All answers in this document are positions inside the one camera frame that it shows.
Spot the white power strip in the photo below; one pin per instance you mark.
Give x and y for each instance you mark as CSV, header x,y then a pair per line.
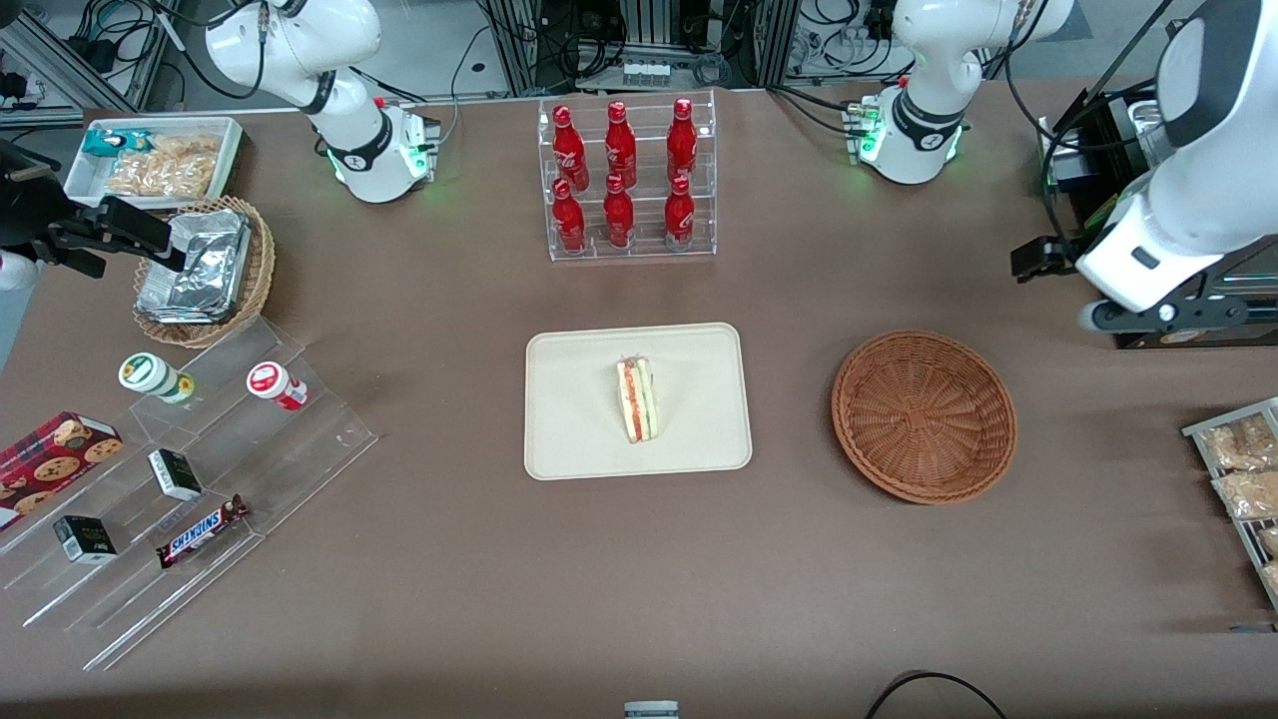
x,y
645,74

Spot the clear acrylic stepped display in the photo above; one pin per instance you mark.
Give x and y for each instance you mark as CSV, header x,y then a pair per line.
x,y
300,449

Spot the clear bag of crackers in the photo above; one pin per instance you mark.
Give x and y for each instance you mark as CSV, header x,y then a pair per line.
x,y
1271,579
1248,494
1268,541
1238,444

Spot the steel food pan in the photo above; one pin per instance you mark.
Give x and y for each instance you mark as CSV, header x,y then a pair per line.
x,y
1146,125

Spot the small black box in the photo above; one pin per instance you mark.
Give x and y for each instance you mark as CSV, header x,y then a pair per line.
x,y
175,474
85,539

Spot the teal snack packet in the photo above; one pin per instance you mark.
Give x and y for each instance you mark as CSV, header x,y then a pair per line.
x,y
115,143

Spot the red cookie box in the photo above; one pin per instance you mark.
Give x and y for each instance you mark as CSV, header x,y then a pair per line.
x,y
50,464

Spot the black food warmer yellow panel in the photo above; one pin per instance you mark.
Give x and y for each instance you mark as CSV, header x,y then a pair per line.
x,y
1098,120

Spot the aluminium frame rack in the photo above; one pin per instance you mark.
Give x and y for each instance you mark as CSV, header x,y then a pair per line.
x,y
519,40

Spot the white rectangular snack bin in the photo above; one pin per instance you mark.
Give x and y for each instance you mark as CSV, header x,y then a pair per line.
x,y
85,185

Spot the green lidded white cup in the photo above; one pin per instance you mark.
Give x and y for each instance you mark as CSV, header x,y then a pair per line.
x,y
150,374

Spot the large bag of crackers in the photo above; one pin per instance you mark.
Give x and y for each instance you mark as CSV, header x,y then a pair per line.
x,y
165,170

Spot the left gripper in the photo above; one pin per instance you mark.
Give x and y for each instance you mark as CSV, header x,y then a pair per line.
x,y
1042,257

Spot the silver foil packet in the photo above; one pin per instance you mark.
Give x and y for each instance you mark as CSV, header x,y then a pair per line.
x,y
180,300
215,250

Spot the small grey device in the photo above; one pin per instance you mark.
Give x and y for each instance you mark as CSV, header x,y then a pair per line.
x,y
651,710

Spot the light tan wicker basket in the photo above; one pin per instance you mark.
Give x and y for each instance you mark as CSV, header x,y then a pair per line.
x,y
255,280

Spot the triangle sandwich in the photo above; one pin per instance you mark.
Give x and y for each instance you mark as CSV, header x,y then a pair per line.
x,y
636,399

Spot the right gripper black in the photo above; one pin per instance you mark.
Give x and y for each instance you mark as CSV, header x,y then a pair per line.
x,y
32,205

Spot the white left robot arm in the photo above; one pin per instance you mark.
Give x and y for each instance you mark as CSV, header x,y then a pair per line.
x,y
929,60

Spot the red cola bottle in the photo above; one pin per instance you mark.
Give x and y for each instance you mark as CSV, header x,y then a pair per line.
x,y
569,222
679,215
620,145
569,145
682,140
618,215

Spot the red lidded white cup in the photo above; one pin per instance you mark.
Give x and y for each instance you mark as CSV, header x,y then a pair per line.
x,y
275,384

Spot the Snickers chocolate bar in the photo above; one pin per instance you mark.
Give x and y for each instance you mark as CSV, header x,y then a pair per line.
x,y
200,532

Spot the beige plastic serving tray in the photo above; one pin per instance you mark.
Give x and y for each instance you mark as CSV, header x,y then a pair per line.
x,y
579,419

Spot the clear acrylic bottle rack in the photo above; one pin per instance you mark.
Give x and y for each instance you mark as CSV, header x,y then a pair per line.
x,y
644,254

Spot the brown round wicker basket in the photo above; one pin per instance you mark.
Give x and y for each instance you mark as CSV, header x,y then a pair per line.
x,y
924,419

